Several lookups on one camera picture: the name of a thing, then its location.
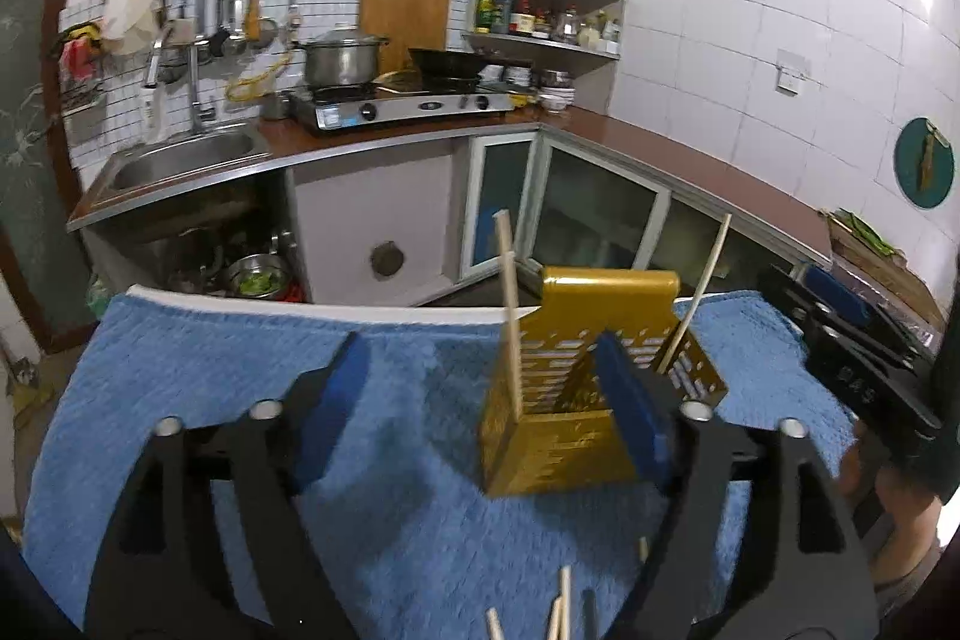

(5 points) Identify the kitchen faucet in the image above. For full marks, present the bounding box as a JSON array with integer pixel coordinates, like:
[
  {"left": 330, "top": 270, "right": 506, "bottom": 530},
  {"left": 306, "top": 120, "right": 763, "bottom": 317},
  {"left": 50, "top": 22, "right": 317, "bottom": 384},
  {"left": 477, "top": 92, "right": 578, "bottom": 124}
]
[{"left": 140, "top": 18, "right": 217, "bottom": 143}]

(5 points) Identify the corner wall shelf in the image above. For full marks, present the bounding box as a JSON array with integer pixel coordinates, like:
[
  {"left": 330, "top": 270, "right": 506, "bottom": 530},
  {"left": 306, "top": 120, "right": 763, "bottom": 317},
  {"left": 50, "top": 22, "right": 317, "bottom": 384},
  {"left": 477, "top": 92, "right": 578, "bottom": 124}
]
[{"left": 462, "top": 0, "right": 628, "bottom": 112}]

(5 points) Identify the steel cooking pot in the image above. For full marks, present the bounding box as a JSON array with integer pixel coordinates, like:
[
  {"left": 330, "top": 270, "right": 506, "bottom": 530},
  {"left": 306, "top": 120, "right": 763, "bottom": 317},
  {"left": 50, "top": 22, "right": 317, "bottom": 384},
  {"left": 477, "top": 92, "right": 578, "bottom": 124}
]
[{"left": 296, "top": 28, "right": 391, "bottom": 89}]

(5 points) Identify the gas stove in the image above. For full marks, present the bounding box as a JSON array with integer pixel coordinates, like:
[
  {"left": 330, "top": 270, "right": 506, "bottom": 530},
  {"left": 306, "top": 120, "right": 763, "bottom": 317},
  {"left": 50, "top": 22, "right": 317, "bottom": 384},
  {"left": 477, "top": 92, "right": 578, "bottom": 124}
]
[{"left": 285, "top": 89, "right": 514, "bottom": 133}]

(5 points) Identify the right hand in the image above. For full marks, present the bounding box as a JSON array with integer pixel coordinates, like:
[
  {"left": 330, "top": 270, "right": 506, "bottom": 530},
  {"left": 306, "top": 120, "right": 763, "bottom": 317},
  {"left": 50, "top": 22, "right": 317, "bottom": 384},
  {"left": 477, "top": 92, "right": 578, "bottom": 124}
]
[{"left": 836, "top": 419, "right": 942, "bottom": 587}]

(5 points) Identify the cream chopstick long crossed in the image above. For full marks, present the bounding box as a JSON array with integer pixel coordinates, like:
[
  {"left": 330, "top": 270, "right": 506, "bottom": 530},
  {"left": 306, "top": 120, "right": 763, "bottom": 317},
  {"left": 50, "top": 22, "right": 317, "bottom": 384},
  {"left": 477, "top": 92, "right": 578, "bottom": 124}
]
[{"left": 558, "top": 565, "right": 571, "bottom": 640}]

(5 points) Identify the black wok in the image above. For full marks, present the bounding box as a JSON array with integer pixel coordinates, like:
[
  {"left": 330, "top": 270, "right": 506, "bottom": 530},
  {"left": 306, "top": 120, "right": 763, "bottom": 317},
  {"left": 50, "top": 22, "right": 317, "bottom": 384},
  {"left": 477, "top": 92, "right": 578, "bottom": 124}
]
[{"left": 409, "top": 47, "right": 493, "bottom": 94}]

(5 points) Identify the green round wall board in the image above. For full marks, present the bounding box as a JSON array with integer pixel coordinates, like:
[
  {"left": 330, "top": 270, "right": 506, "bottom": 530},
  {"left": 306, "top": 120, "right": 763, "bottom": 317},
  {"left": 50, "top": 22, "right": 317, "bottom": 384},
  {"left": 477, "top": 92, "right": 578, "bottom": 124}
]
[{"left": 893, "top": 117, "right": 955, "bottom": 209}]

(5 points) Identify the blue textured towel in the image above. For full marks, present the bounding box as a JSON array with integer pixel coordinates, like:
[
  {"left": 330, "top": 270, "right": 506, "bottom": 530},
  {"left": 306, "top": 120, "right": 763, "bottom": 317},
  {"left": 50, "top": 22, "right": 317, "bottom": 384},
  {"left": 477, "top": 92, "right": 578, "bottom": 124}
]
[{"left": 19, "top": 289, "right": 861, "bottom": 640}]

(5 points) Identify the cream chopstick crossed inner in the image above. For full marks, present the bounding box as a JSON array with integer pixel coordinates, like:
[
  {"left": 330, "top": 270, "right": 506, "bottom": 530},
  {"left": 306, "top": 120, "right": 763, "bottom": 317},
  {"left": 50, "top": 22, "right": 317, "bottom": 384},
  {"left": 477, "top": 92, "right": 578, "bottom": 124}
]
[{"left": 545, "top": 596, "right": 563, "bottom": 640}]

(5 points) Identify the steel kitchen sink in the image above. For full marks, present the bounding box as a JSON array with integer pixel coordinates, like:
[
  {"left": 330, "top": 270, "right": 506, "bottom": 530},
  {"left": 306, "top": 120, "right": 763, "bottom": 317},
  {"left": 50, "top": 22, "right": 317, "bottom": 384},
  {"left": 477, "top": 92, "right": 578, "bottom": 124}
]
[{"left": 106, "top": 125, "right": 267, "bottom": 193}]

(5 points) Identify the yellow perforated utensil holder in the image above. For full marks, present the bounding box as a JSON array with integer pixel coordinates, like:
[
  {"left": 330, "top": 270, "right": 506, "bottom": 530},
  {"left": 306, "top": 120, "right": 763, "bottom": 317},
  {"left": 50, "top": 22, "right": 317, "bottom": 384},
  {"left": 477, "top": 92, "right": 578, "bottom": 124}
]
[{"left": 478, "top": 266, "right": 731, "bottom": 499}]

